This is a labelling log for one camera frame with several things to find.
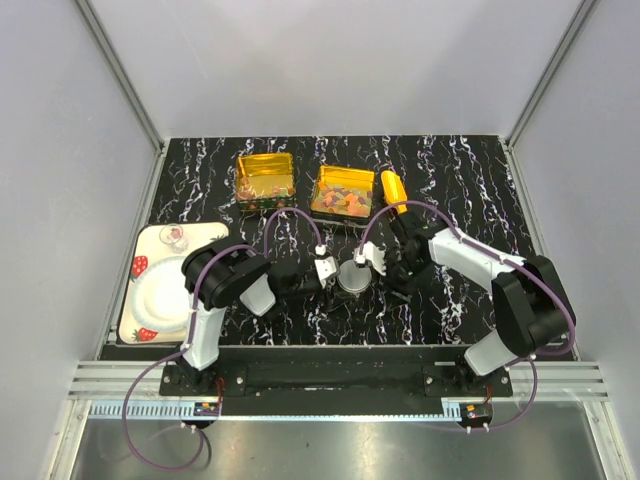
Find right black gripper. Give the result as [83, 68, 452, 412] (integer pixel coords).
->
[372, 252, 430, 312]

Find white jar lid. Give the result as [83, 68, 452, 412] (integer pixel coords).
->
[337, 260, 372, 289]

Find yellow plastic scoop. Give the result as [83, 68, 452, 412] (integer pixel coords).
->
[381, 170, 408, 214]

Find gold tin with lollipops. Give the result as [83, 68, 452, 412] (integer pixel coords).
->
[235, 152, 296, 212]

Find gold tin with gummies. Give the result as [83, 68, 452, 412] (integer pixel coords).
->
[310, 165, 375, 224]

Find clear plastic jar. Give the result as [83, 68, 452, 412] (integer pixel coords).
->
[339, 285, 371, 298]

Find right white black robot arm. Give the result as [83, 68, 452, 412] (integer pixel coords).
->
[385, 207, 575, 397]

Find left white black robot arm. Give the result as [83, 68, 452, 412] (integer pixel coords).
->
[176, 237, 327, 396]

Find black marble pattern mat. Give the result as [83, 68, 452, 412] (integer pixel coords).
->
[149, 135, 534, 346]

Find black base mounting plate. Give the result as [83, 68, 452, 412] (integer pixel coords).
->
[134, 346, 507, 401]

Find small clear cup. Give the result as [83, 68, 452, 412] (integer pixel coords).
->
[159, 224, 188, 253]

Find white paper plate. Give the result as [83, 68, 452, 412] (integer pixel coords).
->
[130, 256, 191, 333]

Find strawberry pattern tray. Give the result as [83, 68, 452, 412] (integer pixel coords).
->
[118, 222, 229, 346]

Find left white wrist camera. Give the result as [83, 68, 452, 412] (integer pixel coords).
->
[314, 245, 340, 288]

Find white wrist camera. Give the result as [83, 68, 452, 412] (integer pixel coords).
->
[314, 245, 340, 288]
[353, 241, 386, 276]

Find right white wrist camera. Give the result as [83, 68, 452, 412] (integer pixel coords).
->
[353, 241, 386, 276]

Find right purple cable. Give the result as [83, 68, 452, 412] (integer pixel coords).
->
[357, 200, 576, 432]

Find purple cable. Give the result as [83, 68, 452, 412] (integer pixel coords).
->
[122, 207, 326, 471]
[357, 200, 576, 432]

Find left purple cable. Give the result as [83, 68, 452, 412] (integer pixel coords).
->
[122, 207, 326, 471]

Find aluminium rail base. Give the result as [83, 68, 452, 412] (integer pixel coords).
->
[68, 362, 609, 422]

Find left aluminium frame post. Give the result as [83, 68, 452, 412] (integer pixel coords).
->
[73, 0, 164, 151]

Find aluminium frame post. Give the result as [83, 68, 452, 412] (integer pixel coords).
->
[505, 0, 599, 149]
[73, 0, 164, 151]

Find right aluminium frame post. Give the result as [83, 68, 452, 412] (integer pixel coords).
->
[505, 0, 599, 149]

